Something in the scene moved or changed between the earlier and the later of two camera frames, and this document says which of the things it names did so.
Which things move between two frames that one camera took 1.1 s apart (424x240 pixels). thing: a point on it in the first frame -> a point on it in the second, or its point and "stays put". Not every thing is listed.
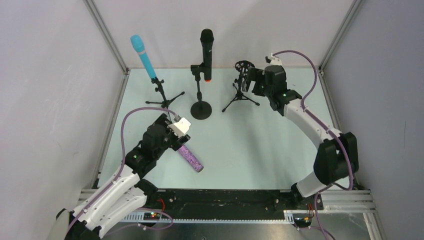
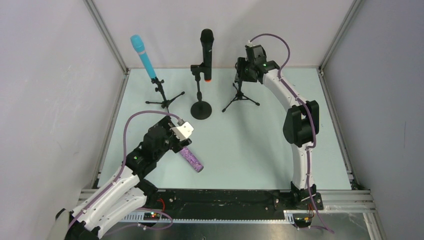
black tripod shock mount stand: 242,68 stays put
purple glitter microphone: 193,161 stays put
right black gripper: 250,79 -> 240,71
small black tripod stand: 166,103 stays put
